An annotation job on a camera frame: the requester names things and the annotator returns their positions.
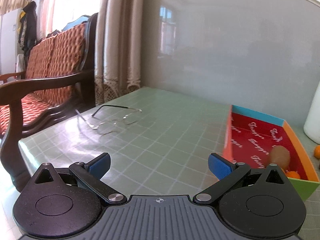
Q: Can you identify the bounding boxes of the brown kiwi fruit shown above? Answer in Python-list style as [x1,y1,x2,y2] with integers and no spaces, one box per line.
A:
[269,145,291,170]

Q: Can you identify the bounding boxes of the hanging dark clothes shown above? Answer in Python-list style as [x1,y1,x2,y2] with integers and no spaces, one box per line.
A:
[18,1,37,57]

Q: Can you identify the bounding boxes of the orange tangerine top of pile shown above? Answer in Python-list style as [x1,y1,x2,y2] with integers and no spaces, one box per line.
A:
[313,145,320,159]

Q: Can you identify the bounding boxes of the white refrigerator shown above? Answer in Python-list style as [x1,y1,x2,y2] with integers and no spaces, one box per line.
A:
[1,8,25,75]

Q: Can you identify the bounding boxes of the thin metal eyeglasses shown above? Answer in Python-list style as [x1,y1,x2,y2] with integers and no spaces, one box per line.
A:
[75,105,143,135]

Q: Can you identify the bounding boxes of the beige lace curtain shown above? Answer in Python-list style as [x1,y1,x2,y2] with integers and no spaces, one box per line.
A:
[94,0,143,105]

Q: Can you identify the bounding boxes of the wooden sofa red cushion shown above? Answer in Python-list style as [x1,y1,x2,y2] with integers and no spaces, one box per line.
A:
[1,14,98,192]

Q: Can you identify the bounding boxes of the colourful cardboard box red inside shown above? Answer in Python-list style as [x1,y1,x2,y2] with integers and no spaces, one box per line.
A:
[222,105,319,200]

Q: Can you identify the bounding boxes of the orange tangerine in box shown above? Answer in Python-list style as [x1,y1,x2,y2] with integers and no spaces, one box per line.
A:
[281,168,300,179]

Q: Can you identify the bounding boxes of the white thermos jug blue lid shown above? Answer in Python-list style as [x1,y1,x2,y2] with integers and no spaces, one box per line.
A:
[303,83,320,144]

